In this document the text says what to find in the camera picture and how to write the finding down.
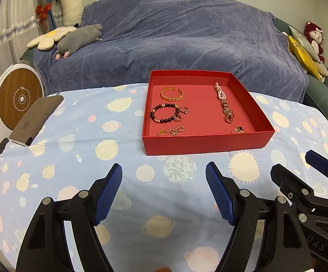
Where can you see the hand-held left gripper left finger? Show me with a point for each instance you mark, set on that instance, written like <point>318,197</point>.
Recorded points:
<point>108,195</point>

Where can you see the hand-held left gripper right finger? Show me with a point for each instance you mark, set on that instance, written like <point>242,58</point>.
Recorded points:
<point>220,195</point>

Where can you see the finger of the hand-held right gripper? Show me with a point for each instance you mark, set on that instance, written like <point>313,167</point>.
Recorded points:
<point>288,180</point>
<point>319,161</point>

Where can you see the red cardboard box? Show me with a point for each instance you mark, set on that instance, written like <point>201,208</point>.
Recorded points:
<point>203,144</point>

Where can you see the gold wrist watch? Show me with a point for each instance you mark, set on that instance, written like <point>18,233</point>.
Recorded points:
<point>225,106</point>

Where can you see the green sofa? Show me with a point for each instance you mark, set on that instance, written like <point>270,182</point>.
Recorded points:
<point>322,96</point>

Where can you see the cream pillow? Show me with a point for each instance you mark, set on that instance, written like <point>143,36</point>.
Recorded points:
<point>321,68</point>

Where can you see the brown leather case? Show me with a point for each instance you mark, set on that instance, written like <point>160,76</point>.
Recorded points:
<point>31,121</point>

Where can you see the yellow pillow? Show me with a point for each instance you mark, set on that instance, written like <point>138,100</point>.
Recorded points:
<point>301,55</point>

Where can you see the grey pillow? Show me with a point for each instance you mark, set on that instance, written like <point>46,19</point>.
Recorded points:
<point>302,41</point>

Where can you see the red monkey plush toy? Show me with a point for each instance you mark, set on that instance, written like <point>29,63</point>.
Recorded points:
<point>315,36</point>

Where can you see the round white wooden-top device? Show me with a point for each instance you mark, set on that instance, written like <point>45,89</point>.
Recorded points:
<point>19,99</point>

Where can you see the grey plush toy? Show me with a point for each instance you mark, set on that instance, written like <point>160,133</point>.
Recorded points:
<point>79,38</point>

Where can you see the flower shaped cushion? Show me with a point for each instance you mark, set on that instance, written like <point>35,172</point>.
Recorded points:
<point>48,38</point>

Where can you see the blue sofa blanket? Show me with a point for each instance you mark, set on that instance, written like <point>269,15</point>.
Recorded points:
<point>180,28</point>

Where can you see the white curtain with tinsel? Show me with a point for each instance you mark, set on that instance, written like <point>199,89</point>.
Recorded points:
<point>5,48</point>

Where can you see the blue curtain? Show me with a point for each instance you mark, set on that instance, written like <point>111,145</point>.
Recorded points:
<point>52,22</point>

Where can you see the red bow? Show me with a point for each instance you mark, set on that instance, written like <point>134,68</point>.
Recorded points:
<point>42,11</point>

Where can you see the white plush toy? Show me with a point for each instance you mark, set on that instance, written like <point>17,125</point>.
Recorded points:
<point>70,2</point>

